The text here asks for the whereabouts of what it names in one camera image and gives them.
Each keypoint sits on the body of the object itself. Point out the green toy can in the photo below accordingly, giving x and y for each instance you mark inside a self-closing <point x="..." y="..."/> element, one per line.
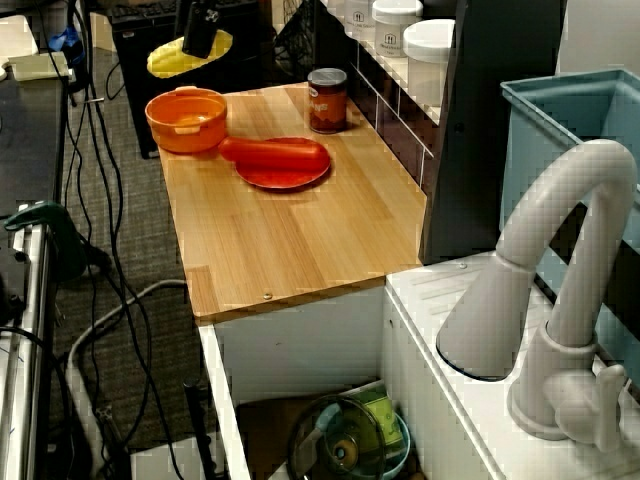
<point x="382" y="410"/>

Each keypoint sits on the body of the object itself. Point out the aluminium frame rail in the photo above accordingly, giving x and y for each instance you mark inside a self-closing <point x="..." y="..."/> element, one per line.
<point x="20" y="425"/>

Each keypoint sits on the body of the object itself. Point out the beige flat box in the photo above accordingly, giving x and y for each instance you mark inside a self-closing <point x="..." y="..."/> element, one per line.
<point x="35" y="65"/>

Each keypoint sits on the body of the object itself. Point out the glass pot lid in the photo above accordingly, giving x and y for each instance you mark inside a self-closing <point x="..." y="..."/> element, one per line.
<point x="320" y="460"/>

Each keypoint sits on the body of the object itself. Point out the dark tiled backsplash shelf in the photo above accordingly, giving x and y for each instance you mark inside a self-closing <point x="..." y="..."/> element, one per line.
<point x="475" y="150"/>

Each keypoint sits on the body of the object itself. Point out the blue bowl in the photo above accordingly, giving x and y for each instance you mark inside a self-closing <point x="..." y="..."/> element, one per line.
<point x="402" y="445"/>

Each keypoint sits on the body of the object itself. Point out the red toy sausage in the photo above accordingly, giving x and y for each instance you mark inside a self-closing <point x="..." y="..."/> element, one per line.
<point x="272" y="152"/>

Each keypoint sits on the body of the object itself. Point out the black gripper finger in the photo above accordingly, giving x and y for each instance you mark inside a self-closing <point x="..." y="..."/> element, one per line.
<point x="200" y="35"/>

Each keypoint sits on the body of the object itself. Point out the toy beans can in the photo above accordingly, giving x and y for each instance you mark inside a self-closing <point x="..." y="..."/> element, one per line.
<point x="327" y="105"/>

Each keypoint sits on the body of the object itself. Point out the yellow toy corn cob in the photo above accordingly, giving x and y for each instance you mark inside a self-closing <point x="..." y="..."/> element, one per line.
<point x="165" y="62"/>

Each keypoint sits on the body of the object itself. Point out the light blue spatula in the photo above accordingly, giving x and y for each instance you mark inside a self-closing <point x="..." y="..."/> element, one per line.
<point x="325" y="420"/>

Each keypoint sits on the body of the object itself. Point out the orange toy pot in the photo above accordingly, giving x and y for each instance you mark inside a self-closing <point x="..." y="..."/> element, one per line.
<point x="187" y="132"/>

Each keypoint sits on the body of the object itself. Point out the black keyboard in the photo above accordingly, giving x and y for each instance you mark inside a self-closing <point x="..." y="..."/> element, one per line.
<point x="145" y="10"/>

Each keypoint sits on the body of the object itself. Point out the white sink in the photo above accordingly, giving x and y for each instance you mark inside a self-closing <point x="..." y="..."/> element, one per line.
<point x="310" y="350"/>

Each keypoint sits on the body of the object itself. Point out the red toy plate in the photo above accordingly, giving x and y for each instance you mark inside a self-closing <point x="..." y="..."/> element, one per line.
<point x="280" y="177"/>

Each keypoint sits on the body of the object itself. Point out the grey toy faucet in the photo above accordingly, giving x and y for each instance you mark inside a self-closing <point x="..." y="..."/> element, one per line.
<point x="500" y="310"/>

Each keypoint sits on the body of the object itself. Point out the black equipment box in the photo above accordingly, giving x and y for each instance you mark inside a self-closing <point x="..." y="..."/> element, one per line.
<point x="135" y="110"/>

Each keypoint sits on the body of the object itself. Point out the teal plastic bin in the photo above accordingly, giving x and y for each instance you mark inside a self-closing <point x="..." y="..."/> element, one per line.
<point x="530" y="150"/>

